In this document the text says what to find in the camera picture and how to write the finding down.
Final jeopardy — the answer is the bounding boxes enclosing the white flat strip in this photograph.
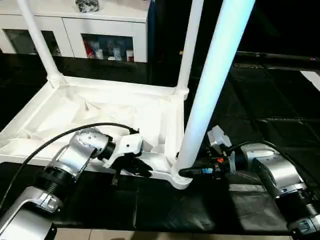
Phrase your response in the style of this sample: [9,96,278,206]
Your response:
[301,70,320,92]

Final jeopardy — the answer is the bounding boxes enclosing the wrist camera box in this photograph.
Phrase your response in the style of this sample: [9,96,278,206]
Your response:
[102,132,145,168]
[206,126,232,153]

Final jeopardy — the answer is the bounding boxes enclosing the white plastic table leg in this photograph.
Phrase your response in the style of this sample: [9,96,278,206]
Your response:
[175,0,205,98]
[17,0,66,87]
[172,0,257,182]

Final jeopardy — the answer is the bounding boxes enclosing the dark long rail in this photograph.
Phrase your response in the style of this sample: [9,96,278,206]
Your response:
[235,51,320,63]

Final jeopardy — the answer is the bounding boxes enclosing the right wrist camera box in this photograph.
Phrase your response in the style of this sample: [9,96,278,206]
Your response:
[206,126,232,153]

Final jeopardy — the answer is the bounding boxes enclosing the white glass-door cabinet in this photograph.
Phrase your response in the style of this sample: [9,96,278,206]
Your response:
[0,0,150,63]

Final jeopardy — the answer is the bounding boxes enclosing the black work mat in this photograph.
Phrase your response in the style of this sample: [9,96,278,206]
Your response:
[0,52,320,233]

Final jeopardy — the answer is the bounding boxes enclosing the grey crumpled object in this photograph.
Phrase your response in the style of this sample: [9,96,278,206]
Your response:
[75,0,101,13]

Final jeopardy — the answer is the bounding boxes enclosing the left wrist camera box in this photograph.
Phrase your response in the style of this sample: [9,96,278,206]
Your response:
[102,132,145,168]

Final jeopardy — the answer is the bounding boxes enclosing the white plastic table top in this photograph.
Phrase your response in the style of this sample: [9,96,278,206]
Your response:
[0,75,194,190]

